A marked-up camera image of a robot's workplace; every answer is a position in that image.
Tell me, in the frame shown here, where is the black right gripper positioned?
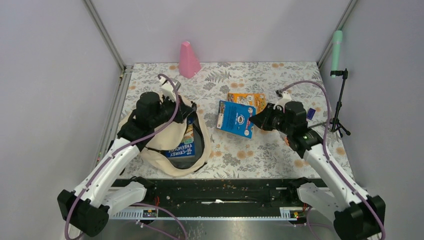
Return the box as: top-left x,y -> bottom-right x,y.
249,102 -> 293,136

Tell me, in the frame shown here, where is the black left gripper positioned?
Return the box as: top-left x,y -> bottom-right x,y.
151,92 -> 194,128

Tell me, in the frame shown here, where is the orange paperback book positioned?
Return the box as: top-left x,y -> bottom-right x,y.
227,93 -> 267,113

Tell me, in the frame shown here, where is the light blue paperback book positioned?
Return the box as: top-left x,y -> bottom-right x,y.
216,100 -> 256,139

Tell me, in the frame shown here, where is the beige canvas backpack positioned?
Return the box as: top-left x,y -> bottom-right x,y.
117,91 -> 212,177

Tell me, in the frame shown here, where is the dark blue treehouse book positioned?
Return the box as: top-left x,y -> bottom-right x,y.
164,117 -> 195,159

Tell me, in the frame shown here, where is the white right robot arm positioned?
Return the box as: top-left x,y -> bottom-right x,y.
249,101 -> 386,240

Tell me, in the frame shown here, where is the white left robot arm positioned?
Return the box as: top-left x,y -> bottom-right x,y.
57,92 -> 210,237

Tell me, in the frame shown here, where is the orange highlighter pen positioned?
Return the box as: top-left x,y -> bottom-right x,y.
284,137 -> 290,146

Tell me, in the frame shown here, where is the pink cone block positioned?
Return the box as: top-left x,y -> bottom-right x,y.
178,41 -> 202,79

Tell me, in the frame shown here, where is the purple toy brick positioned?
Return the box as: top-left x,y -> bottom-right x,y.
306,108 -> 316,120

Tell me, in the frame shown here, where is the black tripod stand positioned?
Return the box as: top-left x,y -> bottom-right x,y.
328,69 -> 351,138

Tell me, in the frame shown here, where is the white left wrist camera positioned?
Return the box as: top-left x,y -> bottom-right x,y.
159,77 -> 181,102

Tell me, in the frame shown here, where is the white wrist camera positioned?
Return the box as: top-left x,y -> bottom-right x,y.
273,90 -> 292,112
159,77 -> 181,102

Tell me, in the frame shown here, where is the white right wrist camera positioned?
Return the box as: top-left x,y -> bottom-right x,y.
273,90 -> 292,112

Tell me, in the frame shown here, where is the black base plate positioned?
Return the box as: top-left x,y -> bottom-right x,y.
113,177 -> 307,208

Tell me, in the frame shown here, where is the aluminium cable duct rail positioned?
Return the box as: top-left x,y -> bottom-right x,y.
111,207 -> 306,221

